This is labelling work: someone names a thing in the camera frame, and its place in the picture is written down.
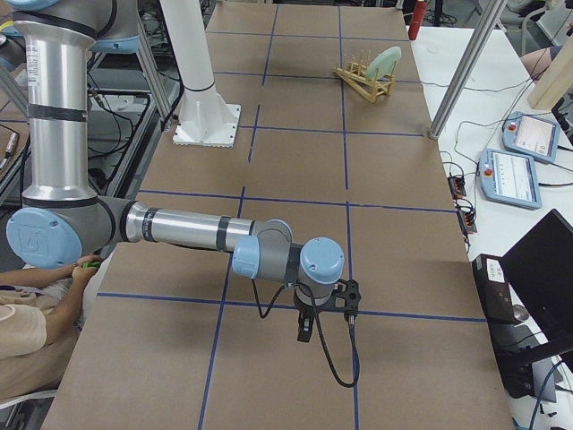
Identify wooden dish rack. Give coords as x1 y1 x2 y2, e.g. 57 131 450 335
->
333 56 398 103

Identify lower teach pendant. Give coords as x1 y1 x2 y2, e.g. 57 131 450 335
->
478 149 543 210

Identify lower orange black connector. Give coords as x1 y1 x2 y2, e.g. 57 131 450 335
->
457 207 477 235

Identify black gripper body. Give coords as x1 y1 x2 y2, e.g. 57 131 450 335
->
294 286 334 319

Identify orange black connector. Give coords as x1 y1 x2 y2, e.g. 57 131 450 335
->
457 207 477 235
447 175 466 199

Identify light green plate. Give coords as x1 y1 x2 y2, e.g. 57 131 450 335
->
365 46 402 81

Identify aluminium frame post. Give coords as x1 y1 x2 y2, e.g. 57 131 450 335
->
429 0 507 140

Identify wooden beam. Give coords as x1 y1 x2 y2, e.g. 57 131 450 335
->
527 33 572 110

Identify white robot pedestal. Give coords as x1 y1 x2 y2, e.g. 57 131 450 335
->
160 0 241 148

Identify person's hand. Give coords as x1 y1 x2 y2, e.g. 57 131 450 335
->
72 254 102 287

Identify person's forearm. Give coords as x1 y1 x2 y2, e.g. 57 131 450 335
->
24 269 88 345

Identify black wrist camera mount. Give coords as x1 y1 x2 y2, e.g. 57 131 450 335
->
331 279 362 316

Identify upper orange black connector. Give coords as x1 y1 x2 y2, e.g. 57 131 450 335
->
447 175 466 199

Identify teach pendant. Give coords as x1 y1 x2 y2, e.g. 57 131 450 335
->
502 111 559 164
478 149 543 210

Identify upper teach pendant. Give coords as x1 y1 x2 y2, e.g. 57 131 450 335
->
502 111 559 164

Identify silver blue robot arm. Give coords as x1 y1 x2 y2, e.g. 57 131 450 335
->
6 1 354 341

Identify black computer box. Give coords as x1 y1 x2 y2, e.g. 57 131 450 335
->
472 254 530 325

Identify red bottle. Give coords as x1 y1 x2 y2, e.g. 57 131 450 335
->
408 0 428 41

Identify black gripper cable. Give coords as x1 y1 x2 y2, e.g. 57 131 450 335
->
252 277 362 389

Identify black monitor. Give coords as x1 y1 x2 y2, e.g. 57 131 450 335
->
500 209 572 340

